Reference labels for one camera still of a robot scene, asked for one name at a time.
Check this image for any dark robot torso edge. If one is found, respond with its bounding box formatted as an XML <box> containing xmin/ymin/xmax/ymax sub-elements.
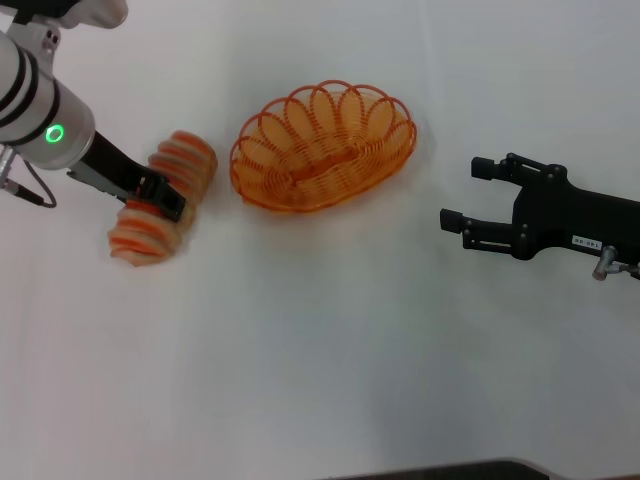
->
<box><xmin>319</xmin><ymin>457</ymin><xmax>556</xmax><ymax>480</ymax></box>

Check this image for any orange white striped bread roll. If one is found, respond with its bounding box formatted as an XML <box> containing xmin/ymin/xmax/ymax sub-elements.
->
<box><xmin>106</xmin><ymin>129</ymin><xmax>219</xmax><ymax>269</ymax></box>

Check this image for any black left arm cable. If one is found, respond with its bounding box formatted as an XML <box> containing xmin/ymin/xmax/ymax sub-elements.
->
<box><xmin>0</xmin><ymin>144</ymin><xmax>58</xmax><ymax>209</ymax></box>

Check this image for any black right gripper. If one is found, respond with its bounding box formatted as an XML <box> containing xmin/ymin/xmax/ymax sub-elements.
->
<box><xmin>439</xmin><ymin>151</ymin><xmax>640</xmax><ymax>274</ymax></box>

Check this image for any orange wire basket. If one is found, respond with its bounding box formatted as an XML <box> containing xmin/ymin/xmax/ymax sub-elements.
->
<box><xmin>229</xmin><ymin>79</ymin><xmax>419</xmax><ymax>216</ymax></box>

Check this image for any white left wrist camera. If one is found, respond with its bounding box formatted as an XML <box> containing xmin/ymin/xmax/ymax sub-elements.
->
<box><xmin>0</xmin><ymin>0</ymin><xmax>129</xmax><ymax>32</ymax></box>

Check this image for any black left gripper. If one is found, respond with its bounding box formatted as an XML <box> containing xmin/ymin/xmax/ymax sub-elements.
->
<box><xmin>66</xmin><ymin>130</ymin><xmax>188</xmax><ymax>224</ymax></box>

